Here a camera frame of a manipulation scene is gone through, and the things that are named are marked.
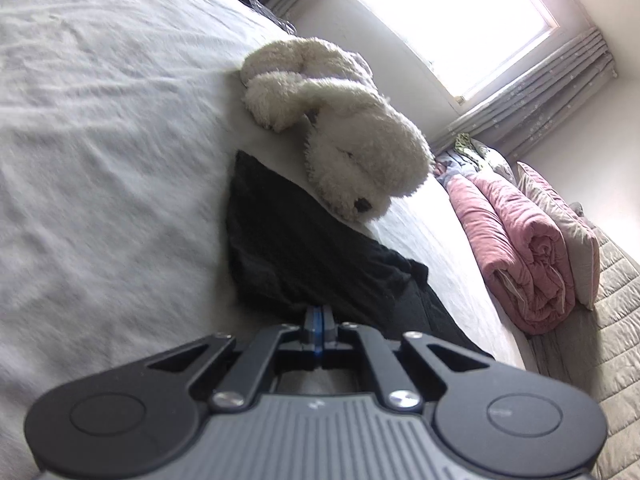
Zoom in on window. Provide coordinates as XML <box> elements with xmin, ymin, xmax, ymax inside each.
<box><xmin>330</xmin><ymin>0</ymin><xmax>561</xmax><ymax>103</ymax></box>

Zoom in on folded pink quilt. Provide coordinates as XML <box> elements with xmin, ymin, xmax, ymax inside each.
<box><xmin>445</xmin><ymin>170</ymin><xmax>576</xmax><ymax>336</ymax></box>

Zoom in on grey quilted headboard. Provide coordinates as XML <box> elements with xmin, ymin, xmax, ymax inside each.
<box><xmin>530</xmin><ymin>200</ymin><xmax>640</xmax><ymax>480</ymax></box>

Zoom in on floral cloth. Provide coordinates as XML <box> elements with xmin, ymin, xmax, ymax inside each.
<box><xmin>434</xmin><ymin>132</ymin><xmax>512</xmax><ymax>181</ymax></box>

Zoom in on black bag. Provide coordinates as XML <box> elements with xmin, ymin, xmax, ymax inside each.
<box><xmin>245</xmin><ymin>0</ymin><xmax>297</xmax><ymax>27</ymax></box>

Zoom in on white plush dog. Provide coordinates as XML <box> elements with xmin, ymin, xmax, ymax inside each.
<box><xmin>240</xmin><ymin>37</ymin><xmax>433</xmax><ymax>223</ymax></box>

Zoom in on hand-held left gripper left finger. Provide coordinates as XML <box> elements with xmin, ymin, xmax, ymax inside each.
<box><xmin>144</xmin><ymin>305</ymin><xmax>322</xmax><ymax>409</ymax></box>

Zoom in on pink pillow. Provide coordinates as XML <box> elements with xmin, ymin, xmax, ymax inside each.
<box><xmin>515</xmin><ymin>160</ymin><xmax>601</xmax><ymax>311</ymax></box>

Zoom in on black garment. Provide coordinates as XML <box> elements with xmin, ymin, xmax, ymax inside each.
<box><xmin>225</xmin><ymin>150</ymin><xmax>496</xmax><ymax>361</ymax></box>

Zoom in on bed with grey sheet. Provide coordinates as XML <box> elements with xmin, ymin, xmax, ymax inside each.
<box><xmin>0</xmin><ymin>0</ymin><xmax>541</xmax><ymax>480</ymax></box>

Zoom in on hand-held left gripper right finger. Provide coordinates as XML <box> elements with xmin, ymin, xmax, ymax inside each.
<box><xmin>321</xmin><ymin>305</ymin><xmax>495</xmax><ymax>412</ymax></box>

